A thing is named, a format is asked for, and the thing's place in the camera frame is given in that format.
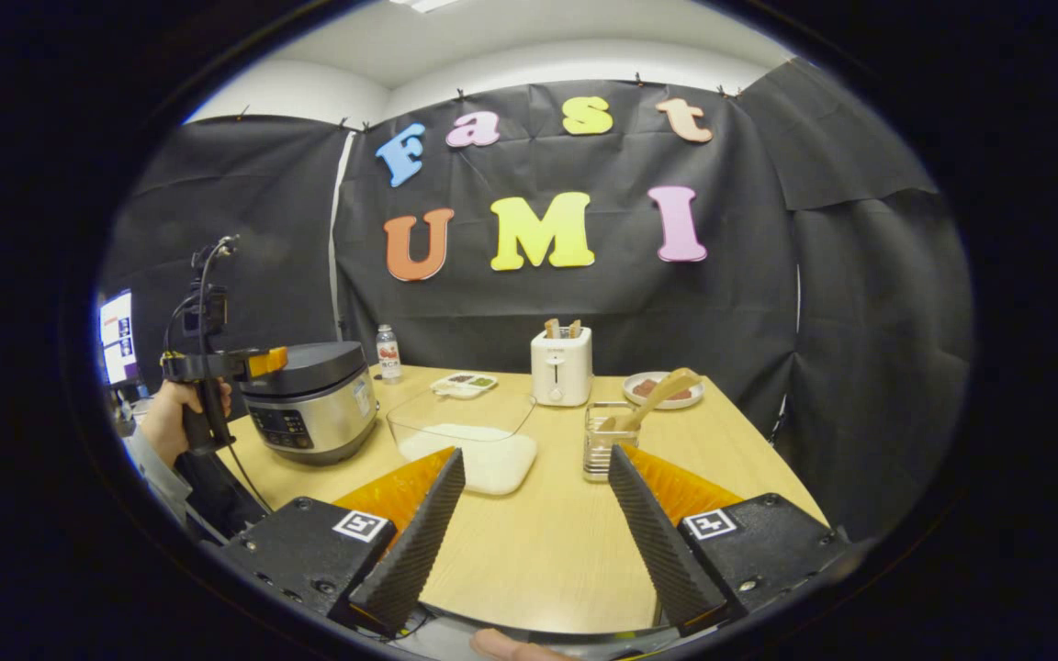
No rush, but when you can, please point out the white rice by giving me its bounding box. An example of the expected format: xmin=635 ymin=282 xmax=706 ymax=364
xmin=398 ymin=424 xmax=537 ymax=495

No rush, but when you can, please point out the white round plate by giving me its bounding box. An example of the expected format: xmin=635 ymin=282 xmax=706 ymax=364
xmin=623 ymin=371 xmax=705 ymax=410

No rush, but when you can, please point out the small red label bottle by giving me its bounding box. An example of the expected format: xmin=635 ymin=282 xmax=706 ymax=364
xmin=376 ymin=324 xmax=402 ymax=383

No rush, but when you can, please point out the metal wire chopstick holder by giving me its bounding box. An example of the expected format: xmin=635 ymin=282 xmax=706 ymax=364
xmin=582 ymin=401 xmax=642 ymax=484

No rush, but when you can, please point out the white divided bean dish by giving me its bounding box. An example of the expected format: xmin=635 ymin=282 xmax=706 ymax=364
xmin=430 ymin=372 xmax=500 ymax=400

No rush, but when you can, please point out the computer monitor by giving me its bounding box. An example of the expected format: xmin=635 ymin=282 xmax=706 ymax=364
xmin=99 ymin=289 xmax=140 ymax=387

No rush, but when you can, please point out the black and silver rice cooker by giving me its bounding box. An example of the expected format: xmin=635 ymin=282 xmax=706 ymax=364
xmin=237 ymin=342 xmax=380 ymax=466

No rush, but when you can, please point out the wooden spoon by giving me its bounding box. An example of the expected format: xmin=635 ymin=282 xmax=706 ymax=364
xmin=599 ymin=367 xmax=703 ymax=432

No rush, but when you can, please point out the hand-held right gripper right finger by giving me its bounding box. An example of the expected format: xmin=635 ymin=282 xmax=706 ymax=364
xmin=607 ymin=444 xmax=851 ymax=634

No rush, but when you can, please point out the white toaster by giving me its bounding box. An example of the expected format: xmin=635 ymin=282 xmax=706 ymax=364
xmin=530 ymin=319 xmax=594 ymax=408

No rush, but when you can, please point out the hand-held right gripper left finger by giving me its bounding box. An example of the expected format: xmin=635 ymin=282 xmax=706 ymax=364
xmin=217 ymin=447 xmax=467 ymax=636

